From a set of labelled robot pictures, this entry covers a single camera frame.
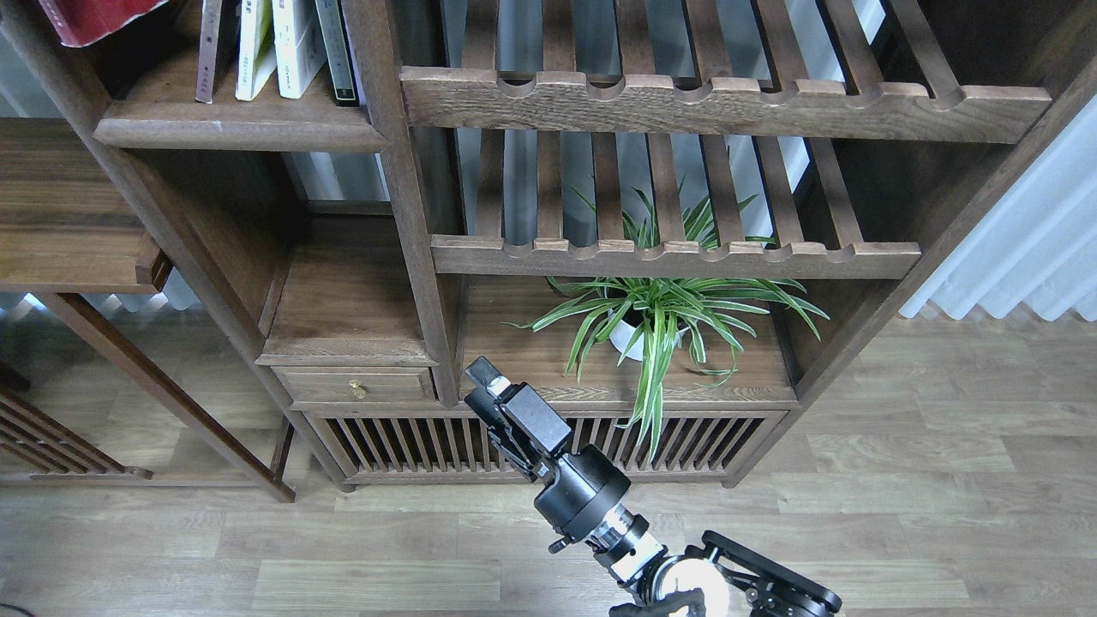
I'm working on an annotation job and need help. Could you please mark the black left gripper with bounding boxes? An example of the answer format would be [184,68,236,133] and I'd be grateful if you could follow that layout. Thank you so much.
[1,0,44,20]

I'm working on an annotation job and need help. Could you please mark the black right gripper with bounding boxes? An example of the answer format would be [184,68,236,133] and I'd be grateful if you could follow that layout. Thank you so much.
[464,356,648,558]

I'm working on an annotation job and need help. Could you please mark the red book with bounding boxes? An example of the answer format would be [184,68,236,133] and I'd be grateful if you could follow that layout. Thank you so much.
[39,0,167,48]

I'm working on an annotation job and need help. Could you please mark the dark maroon book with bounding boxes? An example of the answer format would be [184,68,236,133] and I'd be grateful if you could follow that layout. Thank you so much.
[195,1,242,103]

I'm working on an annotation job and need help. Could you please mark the yellow green book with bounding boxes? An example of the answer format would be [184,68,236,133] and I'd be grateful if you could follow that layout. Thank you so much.
[235,1,278,101]

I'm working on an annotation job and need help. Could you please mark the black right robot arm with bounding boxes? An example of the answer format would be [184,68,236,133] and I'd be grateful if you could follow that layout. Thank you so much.
[465,356,842,616]

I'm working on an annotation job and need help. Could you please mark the white plant pot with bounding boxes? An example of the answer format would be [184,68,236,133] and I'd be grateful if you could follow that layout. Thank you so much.
[608,309,688,364]

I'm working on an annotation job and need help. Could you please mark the green spider plant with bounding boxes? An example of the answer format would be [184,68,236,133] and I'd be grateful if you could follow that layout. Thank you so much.
[514,184,830,464]

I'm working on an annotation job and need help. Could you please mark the dark wooden bookshelf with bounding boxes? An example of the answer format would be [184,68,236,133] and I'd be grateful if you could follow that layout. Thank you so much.
[3,1,1094,487]

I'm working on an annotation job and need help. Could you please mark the white upright book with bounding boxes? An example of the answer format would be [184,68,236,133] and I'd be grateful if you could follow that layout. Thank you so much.
[272,1,327,100]

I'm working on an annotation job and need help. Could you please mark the dark green upright book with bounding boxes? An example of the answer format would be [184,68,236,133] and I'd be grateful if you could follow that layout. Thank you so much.
[316,1,359,108]

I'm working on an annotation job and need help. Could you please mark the white curtain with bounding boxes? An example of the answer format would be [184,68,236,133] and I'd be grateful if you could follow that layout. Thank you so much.
[900,100,1096,321]

